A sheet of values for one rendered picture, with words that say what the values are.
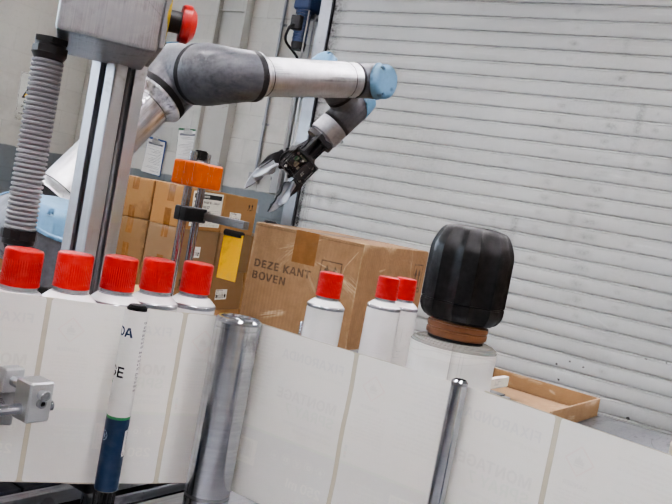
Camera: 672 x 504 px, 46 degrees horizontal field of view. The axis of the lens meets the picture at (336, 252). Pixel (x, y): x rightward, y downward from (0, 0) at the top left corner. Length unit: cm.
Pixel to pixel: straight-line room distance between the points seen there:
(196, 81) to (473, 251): 85
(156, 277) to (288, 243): 67
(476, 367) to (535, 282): 452
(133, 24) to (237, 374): 35
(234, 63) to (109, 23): 69
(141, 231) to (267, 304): 345
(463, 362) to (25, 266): 40
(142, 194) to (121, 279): 415
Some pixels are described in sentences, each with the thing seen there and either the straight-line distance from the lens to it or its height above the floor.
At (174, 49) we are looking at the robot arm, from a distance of 155.
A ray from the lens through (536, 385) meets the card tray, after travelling 190.
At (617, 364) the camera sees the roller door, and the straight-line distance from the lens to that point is 515.
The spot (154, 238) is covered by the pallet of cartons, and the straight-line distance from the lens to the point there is 484.
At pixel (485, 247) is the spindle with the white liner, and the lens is 74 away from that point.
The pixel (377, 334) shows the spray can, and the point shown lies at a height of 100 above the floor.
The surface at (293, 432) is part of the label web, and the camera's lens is 65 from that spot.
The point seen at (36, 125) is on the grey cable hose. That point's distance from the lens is 84.
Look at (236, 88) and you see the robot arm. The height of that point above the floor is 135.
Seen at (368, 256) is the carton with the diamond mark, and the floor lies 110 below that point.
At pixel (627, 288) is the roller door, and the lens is 512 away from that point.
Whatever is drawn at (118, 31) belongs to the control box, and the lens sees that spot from 80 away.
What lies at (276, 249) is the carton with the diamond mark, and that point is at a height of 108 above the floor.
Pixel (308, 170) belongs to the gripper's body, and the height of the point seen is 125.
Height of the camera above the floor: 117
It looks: 3 degrees down
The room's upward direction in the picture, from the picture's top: 11 degrees clockwise
